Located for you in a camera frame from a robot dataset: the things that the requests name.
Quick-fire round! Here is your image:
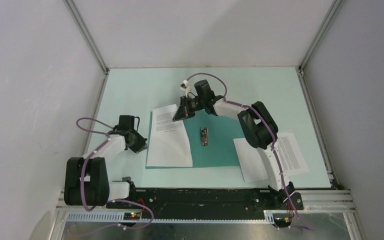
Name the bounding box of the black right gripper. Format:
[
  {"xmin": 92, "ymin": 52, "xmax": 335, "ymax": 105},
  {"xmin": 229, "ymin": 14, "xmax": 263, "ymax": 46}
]
[{"xmin": 172, "ymin": 95, "xmax": 205, "ymax": 122}]

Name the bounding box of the printed white paper sheet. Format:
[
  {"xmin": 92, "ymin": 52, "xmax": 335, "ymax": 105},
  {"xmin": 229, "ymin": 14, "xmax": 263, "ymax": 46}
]
[{"xmin": 145, "ymin": 104, "xmax": 193, "ymax": 169}]

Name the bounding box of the teal plastic folder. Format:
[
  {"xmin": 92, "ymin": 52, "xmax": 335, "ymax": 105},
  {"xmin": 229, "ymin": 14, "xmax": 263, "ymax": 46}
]
[{"xmin": 145, "ymin": 110, "xmax": 249, "ymax": 170}]

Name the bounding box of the white paper sheet stack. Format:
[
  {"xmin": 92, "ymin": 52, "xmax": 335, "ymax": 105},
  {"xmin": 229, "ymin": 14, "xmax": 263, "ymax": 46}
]
[{"xmin": 233, "ymin": 131, "xmax": 309, "ymax": 183}]

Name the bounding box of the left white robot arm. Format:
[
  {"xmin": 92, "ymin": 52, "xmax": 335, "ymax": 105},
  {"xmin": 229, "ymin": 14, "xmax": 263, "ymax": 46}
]
[{"xmin": 63, "ymin": 115, "xmax": 148, "ymax": 212}]

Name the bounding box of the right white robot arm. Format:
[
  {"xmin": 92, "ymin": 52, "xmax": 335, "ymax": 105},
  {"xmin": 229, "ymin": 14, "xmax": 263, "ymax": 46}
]
[{"xmin": 172, "ymin": 80, "xmax": 296, "ymax": 210}]

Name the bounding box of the metal folder clip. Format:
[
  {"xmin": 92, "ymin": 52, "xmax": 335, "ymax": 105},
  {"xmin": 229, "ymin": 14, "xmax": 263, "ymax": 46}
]
[{"xmin": 200, "ymin": 127, "xmax": 209, "ymax": 147}]

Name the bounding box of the left controller board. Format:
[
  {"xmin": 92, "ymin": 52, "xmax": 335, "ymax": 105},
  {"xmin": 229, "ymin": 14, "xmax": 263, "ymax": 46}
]
[{"xmin": 123, "ymin": 212, "xmax": 141, "ymax": 221}]

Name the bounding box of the controller board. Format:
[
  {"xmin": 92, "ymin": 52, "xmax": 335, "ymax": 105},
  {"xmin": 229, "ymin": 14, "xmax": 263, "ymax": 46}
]
[
  {"xmin": 123, "ymin": 212, "xmax": 141, "ymax": 221},
  {"xmin": 273, "ymin": 217, "xmax": 293, "ymax": 228}
]

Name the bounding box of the right controller board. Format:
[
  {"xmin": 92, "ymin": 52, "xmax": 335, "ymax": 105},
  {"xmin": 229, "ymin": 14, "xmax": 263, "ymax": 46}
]
[{"xmin": 273, "ymin": 217, "xmax": 293, "ymax": 228}]

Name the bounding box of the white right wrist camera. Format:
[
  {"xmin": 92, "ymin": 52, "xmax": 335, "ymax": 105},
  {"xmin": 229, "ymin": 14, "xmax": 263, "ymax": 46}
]
[{"xmin": 180, "ymin": 79, "xmax": 192, "ymax": 97}]

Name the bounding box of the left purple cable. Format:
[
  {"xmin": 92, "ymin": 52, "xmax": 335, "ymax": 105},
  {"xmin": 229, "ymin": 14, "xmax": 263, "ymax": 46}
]
[{"xmin": 76, "ymin": 117, "xmax": 155, "ymax": 230}]

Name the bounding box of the purple cable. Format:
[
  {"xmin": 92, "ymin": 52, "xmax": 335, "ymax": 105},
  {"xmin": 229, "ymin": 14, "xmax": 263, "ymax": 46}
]
[
  {"xmin": 76, "ymin": 117, "xmax": 155, "ymax": 230},
  {"xmin": 185, "ymin": 72, "xmax": 314, "ymax": 232}
]

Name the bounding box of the aluminium frame left post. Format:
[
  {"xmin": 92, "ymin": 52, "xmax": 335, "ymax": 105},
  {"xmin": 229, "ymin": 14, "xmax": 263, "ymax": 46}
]
[{"xmin": 63, "ymin": 0, "xmax": 109, "ymax": 75}]

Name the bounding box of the aluminium frame post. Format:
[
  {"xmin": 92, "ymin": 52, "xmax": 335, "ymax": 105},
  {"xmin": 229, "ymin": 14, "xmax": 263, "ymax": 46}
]
[
  {"xmin": 298, "ymin": 0, "xmax": 346, "ymax": 72},
  {"xmin": 63, "ymin": 0, "xmax": 109, "ymax": 75}
]

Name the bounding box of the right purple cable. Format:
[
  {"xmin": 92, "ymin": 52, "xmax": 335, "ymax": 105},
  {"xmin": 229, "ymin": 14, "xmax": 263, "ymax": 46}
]
[{"xmin": 185, "ymin": 72, "xmax": 314, "ymax": 232}]

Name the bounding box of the aluminium front frame rail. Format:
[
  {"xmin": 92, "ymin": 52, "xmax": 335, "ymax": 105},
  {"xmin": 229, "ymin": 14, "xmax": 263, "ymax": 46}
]
[{"xmin": 55, "ymin": 190, "xmax": 357, "ymax": 224}]

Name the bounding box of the aluminium frame right post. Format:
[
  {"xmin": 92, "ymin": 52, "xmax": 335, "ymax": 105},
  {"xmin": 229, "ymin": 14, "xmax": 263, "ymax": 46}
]
[{"xmin": 298, "ymin": 0, "xmax": 346, "ymax": 72}]

